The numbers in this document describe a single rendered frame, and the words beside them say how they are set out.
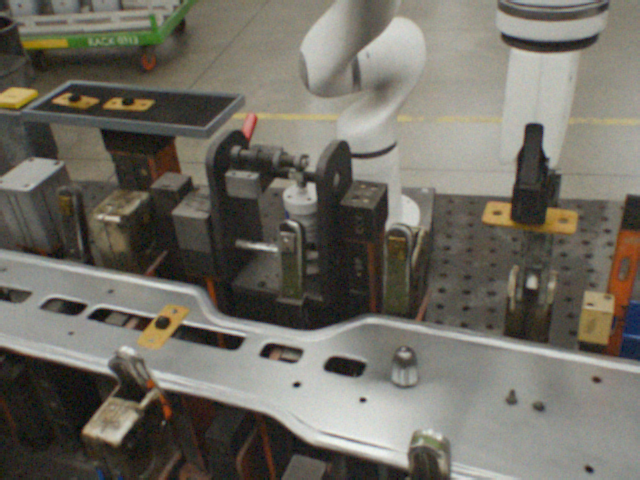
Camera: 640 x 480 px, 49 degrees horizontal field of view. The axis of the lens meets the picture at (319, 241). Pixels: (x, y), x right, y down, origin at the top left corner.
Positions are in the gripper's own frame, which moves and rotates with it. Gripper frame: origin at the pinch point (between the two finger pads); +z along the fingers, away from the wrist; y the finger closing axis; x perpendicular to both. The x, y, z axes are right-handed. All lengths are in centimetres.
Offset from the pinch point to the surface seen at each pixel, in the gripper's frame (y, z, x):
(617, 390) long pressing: -4.8, 27.4, 11.5
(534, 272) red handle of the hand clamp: -14.6, 19.8, 0.4
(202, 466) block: 2, 55, -45
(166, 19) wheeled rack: -338, 101, -267
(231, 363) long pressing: 3.7, 27.5, -34.0
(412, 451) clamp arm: 18.4, 16.7, -6.6
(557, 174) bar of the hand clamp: -15.2, 6.0, 1.6
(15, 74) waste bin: -187, 79, -256
